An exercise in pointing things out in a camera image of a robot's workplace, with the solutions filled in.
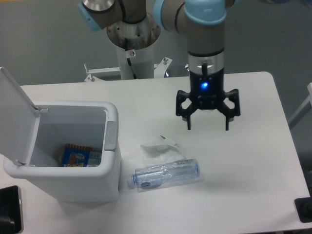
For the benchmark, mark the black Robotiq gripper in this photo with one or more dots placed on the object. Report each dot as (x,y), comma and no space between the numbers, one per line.
(206,92)

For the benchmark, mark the clear plastic wrapper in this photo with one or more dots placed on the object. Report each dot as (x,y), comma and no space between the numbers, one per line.
(161,151)

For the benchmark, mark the clear plastic bottle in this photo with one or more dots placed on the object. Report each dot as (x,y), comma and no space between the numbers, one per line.
(155,176)

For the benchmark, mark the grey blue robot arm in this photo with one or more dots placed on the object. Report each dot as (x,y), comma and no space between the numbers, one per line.
(202,22)

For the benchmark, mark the white plastic trash can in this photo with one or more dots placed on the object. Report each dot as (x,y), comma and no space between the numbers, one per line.
(83,123)

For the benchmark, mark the white trash can lid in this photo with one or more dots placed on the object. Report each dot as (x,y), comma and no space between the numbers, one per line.
(19,121)

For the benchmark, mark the black device right corner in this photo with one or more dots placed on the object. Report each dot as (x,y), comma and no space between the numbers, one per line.
(304,209)

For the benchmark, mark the black device corner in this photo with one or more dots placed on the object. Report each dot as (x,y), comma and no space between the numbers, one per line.
(10,210)
(304,209)

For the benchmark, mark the colourful snack package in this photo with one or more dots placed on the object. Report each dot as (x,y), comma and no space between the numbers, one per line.
(80,156)

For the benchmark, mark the black device left corner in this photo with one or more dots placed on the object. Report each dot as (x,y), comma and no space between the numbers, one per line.
(10,210)

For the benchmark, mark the white table bracket middle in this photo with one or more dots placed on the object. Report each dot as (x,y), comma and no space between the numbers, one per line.
(160,70)

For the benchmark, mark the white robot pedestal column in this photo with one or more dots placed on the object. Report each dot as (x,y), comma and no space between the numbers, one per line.
(134,45)

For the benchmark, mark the white frame right edge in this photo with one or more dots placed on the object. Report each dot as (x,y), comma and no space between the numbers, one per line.
(302,110)

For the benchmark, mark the white table leg bracket left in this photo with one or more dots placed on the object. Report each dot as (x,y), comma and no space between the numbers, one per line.
(102,74)

